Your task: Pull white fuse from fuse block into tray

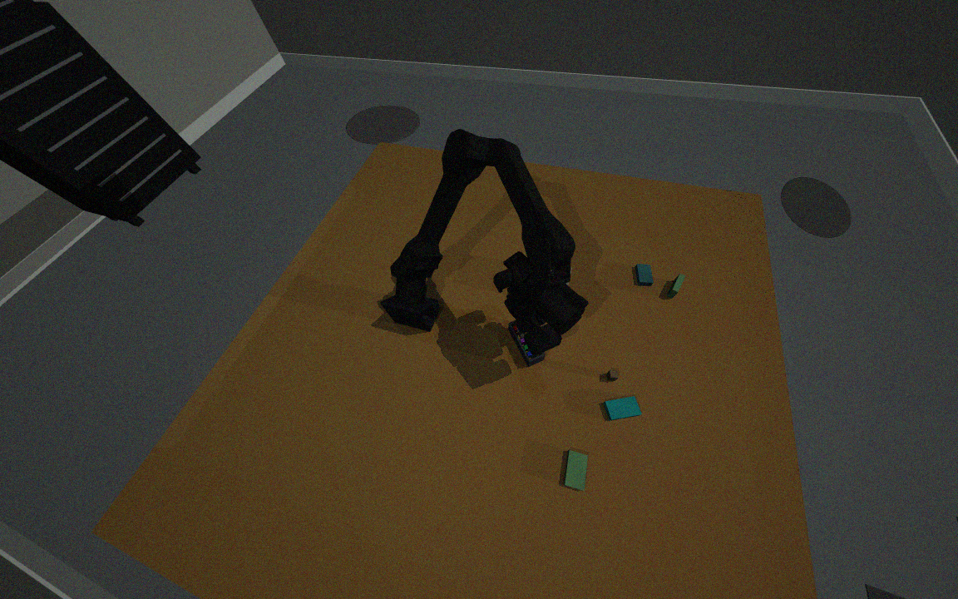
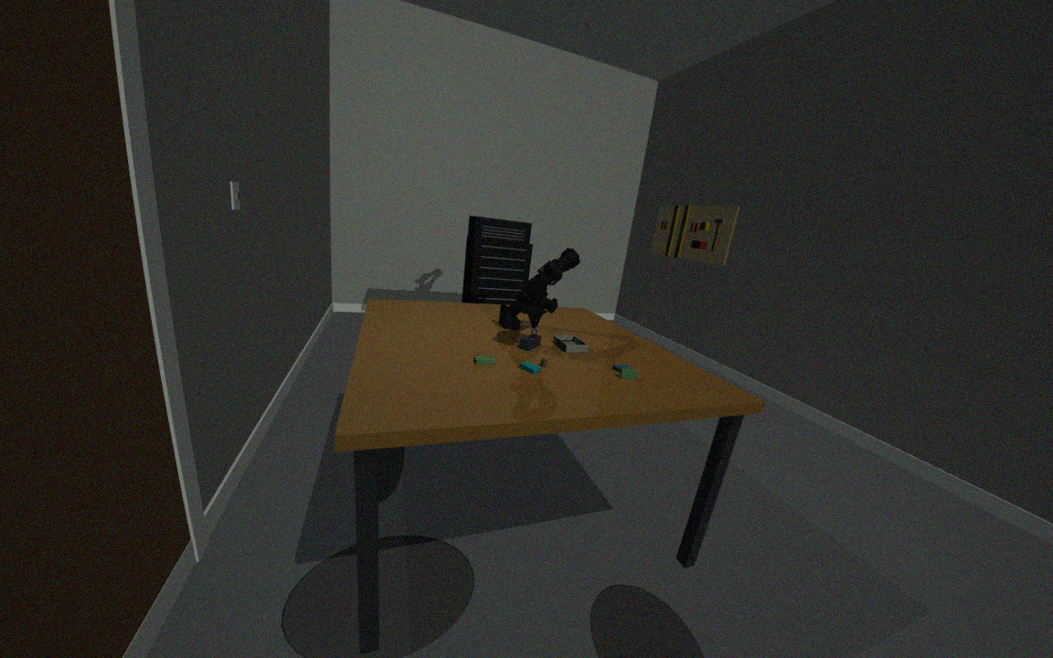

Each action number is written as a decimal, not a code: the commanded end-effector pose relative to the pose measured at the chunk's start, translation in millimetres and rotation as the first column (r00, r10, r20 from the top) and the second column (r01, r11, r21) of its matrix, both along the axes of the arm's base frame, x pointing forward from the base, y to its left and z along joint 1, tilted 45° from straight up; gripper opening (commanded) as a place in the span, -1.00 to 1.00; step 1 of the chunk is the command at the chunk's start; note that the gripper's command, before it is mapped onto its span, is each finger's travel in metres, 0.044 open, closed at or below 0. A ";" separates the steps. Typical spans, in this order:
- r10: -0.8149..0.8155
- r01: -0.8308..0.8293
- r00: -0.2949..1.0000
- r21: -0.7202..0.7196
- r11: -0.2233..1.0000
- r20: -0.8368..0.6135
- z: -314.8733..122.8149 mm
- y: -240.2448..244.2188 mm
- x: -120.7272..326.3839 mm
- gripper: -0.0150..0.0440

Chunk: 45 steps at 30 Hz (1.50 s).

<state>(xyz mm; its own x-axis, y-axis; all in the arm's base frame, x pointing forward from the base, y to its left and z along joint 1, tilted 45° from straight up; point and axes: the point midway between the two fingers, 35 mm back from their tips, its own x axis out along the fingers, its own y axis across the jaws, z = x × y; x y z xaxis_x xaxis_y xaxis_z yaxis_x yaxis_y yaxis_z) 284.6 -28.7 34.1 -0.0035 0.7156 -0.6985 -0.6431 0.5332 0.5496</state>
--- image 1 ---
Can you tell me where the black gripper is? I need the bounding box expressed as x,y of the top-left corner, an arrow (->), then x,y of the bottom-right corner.
493,269 -> 562,355

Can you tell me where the teal flat rectangular block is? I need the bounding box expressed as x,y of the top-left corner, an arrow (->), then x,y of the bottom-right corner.
603,396 -> 642,420

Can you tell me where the blue rectangular block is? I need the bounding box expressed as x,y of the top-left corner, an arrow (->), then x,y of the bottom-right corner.
635,264 -> 654,285

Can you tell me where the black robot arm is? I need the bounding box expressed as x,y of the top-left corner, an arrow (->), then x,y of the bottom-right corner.
390,129 -> 589,335

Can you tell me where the green rectangular block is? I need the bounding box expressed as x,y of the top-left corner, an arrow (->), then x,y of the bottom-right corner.
564,450 -> 588,491
666,274 -> 685,299

